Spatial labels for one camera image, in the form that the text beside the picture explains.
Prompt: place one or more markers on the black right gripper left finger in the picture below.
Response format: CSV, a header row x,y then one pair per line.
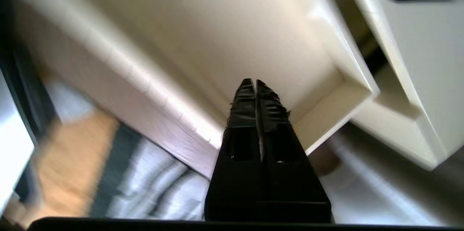
x,y
237,180

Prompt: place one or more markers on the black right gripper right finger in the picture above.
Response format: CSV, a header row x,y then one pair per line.
x,y
290,187

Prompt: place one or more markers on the cream ribbed drawer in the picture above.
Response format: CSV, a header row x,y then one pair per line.
x,y
217,24

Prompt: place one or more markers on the cream TV cabinet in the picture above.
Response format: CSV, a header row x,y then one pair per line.
x,y
417,60

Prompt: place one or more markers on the grey pouf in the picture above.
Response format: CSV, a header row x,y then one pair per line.
x,y
369,194

